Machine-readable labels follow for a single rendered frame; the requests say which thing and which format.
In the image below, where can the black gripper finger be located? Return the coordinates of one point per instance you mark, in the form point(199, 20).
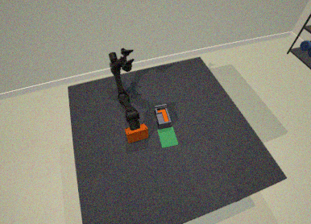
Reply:
point(127, 51)
point(128, 63)

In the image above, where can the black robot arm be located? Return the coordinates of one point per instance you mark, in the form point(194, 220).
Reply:
point(132, 115)

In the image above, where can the orange l-shaped part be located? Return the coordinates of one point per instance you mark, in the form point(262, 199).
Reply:
point(164, 115)

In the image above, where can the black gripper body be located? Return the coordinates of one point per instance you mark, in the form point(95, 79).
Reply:
point(120, 62)

